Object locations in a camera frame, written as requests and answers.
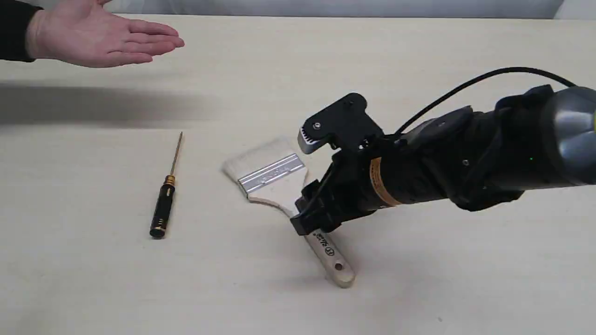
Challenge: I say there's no black sleeved forearm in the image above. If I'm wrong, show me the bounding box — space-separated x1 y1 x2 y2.
0 0 42 63

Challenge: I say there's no wide wooden paint brush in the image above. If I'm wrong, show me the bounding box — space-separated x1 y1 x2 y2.
222 137 356 288

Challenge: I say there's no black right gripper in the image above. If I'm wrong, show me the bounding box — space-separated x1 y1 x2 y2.
290 93 466 236

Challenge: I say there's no open bare human hand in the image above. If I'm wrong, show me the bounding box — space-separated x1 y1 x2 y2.
26 0 185 68

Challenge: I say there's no black gold precision screwdriver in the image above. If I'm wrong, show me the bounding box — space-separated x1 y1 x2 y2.
149 131 183 240

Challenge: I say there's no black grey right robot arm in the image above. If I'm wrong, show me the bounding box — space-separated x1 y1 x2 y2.
290 85 596 235

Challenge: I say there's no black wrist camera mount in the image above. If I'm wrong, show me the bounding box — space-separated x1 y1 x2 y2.
400 106 474 147

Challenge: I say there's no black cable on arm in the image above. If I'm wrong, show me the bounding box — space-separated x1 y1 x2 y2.
395 67 578 136

